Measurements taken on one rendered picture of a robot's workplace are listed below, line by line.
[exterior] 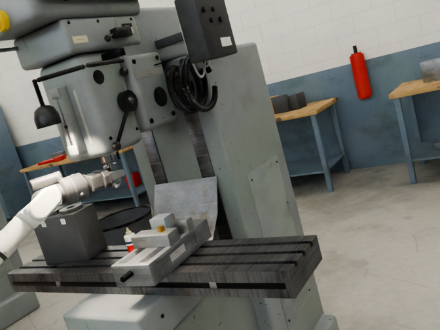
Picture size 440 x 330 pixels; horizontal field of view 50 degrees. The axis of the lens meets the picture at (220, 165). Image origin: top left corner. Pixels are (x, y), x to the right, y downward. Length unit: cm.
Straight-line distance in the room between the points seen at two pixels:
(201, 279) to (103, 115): 58
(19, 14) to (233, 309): 125
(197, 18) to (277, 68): 429
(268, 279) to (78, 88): 80
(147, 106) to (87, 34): 31
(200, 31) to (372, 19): 401
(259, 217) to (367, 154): 382
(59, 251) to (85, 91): 70
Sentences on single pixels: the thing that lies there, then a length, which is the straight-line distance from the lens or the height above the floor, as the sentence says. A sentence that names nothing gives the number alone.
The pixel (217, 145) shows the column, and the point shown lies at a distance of 180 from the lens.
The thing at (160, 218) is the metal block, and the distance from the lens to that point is 155.
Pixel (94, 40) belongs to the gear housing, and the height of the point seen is 166.
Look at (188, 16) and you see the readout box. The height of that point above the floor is 166.
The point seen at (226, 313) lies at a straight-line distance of 186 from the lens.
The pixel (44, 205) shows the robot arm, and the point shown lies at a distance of 151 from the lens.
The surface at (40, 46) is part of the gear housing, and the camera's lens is 155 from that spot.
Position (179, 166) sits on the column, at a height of 115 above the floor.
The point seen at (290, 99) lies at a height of 101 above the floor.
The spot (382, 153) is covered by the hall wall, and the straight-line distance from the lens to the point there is 564.
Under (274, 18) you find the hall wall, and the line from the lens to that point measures 579.
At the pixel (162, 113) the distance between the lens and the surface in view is 170.
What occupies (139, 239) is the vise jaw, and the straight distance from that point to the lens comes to 154.
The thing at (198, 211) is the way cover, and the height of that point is 97.
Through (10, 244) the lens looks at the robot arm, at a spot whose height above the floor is 115.
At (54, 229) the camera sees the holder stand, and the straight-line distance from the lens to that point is 192.
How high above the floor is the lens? 146
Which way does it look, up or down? 10 degrees down
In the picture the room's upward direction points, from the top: 16 degrees counter-clockwise
